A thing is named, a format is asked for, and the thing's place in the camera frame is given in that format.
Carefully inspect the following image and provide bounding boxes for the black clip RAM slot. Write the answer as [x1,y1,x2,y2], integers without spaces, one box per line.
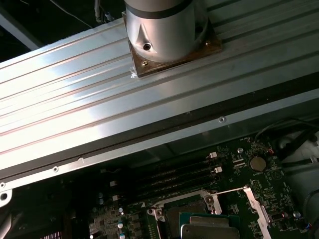
[124,178,221,207]
[117,160,217,195]

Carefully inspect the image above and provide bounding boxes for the brown square base plate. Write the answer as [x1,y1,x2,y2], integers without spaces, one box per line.
[121,11,223,78]

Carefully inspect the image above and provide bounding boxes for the thin grey fan wire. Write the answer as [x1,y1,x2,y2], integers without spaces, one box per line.
[254,118,319,154]

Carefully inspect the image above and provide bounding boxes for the metal socket cover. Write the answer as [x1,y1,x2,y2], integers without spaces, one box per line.
[216,185,272,225]

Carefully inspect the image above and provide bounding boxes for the green motherboard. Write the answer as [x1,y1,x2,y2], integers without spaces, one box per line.
[72,139,316,239]

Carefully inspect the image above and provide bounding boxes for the open PC case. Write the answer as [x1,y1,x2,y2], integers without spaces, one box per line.
[0,88,319,239]

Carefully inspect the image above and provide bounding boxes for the CPU socket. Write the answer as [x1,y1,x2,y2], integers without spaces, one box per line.
[147,188,223,239]

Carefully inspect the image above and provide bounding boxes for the silver green CPU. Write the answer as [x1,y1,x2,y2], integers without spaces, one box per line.
[178,211,242,239]

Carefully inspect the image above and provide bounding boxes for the silver coin battery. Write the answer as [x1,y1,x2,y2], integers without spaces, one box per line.
[250,156,266,171]

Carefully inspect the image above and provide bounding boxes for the grey metal frame bar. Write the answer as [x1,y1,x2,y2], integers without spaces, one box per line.
[0,11,45,52]

